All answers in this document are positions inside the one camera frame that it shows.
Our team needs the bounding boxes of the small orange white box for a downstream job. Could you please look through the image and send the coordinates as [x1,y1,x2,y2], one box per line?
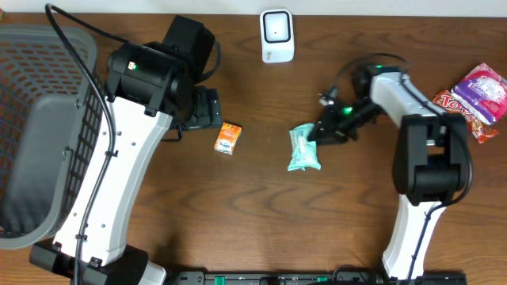
[214,122,242,155]

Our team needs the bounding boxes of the teal snack wrapper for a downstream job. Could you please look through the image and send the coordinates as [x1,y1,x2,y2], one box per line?
[287,123,322,171]

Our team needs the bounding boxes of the orange snack bar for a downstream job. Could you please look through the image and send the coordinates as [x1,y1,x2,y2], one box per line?
[433,90,499,143]

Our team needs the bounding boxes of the purple red snack packet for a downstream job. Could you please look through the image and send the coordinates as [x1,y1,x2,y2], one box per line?
[451,63,506,125]

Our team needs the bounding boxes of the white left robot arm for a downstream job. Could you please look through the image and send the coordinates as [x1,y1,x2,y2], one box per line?
[29,15,223,284]

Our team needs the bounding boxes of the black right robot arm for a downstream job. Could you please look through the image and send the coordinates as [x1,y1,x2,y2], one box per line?
[307,63,473,284]

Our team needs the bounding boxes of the white barcode scanner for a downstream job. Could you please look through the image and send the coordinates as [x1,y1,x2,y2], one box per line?
[259,9,295,63]

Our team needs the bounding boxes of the grey plastic basket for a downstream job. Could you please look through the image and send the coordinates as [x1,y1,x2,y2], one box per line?
[1,24,101,249]

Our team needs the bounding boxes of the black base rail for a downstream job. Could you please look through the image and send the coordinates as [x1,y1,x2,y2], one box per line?
[164,268,467,285]

